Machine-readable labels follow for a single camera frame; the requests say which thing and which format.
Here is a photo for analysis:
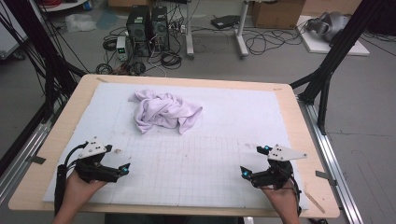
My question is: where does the white grid foam mat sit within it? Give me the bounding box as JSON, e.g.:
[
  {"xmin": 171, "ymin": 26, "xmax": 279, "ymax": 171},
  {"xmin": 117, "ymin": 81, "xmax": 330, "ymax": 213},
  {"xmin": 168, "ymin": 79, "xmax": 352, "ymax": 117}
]
[{"xmin": 42, "ymin": 81, "xmax": 310, "ymax": 210}]

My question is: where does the white bench power supply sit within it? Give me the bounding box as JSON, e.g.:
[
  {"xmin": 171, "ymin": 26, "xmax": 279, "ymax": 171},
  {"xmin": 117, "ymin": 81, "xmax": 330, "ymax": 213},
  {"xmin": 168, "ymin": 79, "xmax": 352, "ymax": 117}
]
[{"xmin": 116, "ymin": 35, "xmax": 129, "ymax": 62}]

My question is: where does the lilac printed towel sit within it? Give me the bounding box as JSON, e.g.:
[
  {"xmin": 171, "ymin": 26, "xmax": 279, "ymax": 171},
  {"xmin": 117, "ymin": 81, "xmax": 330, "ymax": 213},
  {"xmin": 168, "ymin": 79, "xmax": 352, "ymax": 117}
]
[{"xmin": 128, "ymin": 89, "xmax": 204, "ymax": 135}]

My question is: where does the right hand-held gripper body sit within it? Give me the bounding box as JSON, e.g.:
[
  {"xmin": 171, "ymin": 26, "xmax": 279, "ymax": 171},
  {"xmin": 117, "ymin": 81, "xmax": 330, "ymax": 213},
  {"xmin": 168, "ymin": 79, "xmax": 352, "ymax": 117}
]
[{"xmin": 250, "ymin": 144, "xmax": 308, "ymax": 189}]

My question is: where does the flat black device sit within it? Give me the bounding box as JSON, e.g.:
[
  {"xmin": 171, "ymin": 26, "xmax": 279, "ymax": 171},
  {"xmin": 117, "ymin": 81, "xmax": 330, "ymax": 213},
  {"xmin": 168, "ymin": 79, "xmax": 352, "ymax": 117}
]
[{"xmin": 210, "ymin": 14, "xmax": 243, "ymax": 30}]

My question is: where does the grey metal table bracket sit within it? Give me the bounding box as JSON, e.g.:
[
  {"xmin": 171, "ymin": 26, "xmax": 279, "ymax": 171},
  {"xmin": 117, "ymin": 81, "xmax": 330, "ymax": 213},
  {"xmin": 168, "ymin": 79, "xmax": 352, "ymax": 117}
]
[{"xmin": 315, "ymin": 170, "xmax": 338, "ymax": 187}]

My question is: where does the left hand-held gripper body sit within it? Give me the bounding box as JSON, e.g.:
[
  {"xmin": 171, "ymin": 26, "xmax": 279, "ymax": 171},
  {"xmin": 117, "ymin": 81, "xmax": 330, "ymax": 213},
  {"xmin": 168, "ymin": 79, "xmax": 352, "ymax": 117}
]
[{"xmin": 74, "ymin": 136, "xmax": 120, "ymax": 184}]

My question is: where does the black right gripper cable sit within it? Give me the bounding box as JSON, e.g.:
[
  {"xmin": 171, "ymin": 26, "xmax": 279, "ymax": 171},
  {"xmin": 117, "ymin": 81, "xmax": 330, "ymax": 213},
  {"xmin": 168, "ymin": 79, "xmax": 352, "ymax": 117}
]
[{"xmin": 289, "ymin": 175, "xmax": 304, "ymax": 217}]

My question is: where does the black metal frame stand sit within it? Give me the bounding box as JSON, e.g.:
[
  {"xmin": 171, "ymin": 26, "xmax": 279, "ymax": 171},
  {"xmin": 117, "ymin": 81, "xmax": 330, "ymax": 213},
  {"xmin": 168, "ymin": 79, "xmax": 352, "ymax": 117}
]
[
  {"xmin": 289, "ymin": 0, "xmax": 388, "ymax": 135},
  {"xmin": 0, "ymin": 0, "xmax": 89, "ymax": 123}
]

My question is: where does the white floor board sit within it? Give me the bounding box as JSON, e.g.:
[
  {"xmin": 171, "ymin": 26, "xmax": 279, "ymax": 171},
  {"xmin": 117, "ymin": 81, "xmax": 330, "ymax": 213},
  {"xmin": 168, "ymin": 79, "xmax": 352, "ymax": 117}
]
[{"xmin": 295, "ymin": 15, "xmax": 371, "ymax": 57}]

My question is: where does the slim black computer tower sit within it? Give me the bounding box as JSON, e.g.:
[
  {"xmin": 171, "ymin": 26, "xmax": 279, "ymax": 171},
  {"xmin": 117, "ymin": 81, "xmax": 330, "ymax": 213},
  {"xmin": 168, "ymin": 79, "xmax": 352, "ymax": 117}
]
[{"xmin": 150, "ymin": 6, "xmax": 171, "ymax": 52}]

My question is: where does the tangle of black floor cables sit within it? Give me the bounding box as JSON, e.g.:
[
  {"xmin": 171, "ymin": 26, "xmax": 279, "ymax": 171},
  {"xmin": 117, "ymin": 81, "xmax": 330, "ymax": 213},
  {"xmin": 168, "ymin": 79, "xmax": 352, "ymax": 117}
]
[{"xmin": 242, "ymin": 27, "xmax": 308, "ymax": 57}]

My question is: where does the coiled black cable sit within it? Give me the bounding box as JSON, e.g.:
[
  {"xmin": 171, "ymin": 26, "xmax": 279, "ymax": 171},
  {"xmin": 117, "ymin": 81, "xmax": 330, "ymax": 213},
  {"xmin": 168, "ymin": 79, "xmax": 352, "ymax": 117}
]
[{"xmin": 160, "ymin": 50, "xmax": 183, "ymax": 70}]

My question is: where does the person's right hand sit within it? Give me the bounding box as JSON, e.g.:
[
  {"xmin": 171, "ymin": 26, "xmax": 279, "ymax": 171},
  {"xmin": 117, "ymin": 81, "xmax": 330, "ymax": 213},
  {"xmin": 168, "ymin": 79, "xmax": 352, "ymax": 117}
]
[{"xmin": 261, "ymin": 182, "xmax": 301, "ymax": 216}]

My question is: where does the person's left hand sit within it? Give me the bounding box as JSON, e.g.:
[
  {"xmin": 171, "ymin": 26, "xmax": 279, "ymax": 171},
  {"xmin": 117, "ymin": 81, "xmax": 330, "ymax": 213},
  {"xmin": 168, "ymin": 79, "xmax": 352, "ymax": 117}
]
[{"xmin": 64, "ymin": 171, "xmax": 108, "ymax": 210}]

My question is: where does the aluminium rail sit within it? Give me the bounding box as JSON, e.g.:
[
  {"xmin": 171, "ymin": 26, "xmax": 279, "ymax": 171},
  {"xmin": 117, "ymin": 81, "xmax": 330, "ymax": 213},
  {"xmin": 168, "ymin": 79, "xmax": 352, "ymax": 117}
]
[
  {"xmin": 298, "ymin": 98, "xmax": 364, "ymax": 224},
  {"xmin": 0, "ymin": 120, "xmax": 53, "ymax": 203}
]

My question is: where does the large black computer tower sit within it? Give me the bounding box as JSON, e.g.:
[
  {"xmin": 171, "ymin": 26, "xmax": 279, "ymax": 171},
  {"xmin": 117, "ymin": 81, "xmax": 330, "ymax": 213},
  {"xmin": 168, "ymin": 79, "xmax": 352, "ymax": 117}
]
[{"xmin": 125, "ymin": 5, "xmax": 152, "ymax": 58}]

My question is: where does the brown cardboard box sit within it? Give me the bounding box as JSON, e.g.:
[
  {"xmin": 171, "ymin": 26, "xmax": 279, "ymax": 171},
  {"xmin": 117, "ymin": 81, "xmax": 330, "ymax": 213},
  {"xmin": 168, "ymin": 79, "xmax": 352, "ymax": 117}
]
[{"xmin": 250, "ymin": 0, "xmax": 306, "ymax": 30}]

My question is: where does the white desk leg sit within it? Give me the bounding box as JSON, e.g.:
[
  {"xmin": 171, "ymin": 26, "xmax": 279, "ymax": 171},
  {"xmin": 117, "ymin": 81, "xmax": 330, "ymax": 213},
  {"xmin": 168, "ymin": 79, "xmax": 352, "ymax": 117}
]
[
  {"xmin": 234, "ymin": 0, "xmax": 250, "ymax": 59},
  {"xmin": 185, "ymin": 0, "xmax": 196, "ymax": 61}
]

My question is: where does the clear plastic bag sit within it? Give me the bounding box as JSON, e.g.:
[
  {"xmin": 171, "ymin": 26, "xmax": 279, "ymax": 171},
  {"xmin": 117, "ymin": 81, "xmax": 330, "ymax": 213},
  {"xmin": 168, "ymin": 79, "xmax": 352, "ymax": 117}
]
[{"xmin": 64, "ymin": 12, "xmax": 98, "ymax": 34}]

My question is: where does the black tape strip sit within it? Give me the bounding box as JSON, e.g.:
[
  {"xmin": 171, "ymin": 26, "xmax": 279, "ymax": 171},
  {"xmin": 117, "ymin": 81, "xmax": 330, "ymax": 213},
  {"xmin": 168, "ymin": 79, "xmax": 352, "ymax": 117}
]
[{"xmin": 29, "ymin": 155, "xmax": 47, "ymax": 165}]

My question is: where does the grey headset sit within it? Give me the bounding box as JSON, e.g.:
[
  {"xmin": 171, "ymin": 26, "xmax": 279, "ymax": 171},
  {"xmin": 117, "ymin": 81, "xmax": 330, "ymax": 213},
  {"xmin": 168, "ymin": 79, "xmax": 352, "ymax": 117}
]
[{"xmin": 305, "ymin": 11, "xmax": 351, "ymax": 43}]

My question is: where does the thin wooden stick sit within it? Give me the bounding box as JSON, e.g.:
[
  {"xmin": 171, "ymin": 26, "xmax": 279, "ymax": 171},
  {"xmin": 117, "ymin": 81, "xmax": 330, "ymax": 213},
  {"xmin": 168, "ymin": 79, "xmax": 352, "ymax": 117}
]
[{"xmin": 303, "ymin": 189, "xmax": 327, "ymax": 215}]

